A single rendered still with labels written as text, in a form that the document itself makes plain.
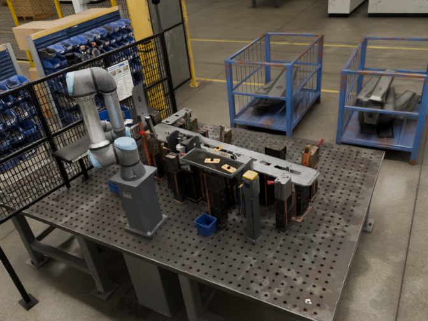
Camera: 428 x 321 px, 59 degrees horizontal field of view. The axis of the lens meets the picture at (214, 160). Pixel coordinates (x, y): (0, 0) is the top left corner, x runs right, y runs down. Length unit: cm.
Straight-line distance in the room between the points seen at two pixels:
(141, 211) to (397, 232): 213
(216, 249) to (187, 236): 22
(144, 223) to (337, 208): 121
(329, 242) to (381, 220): 134
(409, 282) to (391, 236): 46
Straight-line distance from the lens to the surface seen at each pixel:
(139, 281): 280
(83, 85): 210
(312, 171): 232
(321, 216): 247
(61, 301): 329
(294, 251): 224
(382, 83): 466
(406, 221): 363
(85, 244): 282
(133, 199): 229
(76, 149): 290
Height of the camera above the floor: 232
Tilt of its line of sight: 32 degrees down
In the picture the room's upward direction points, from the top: 7 degrees counter-clockwise
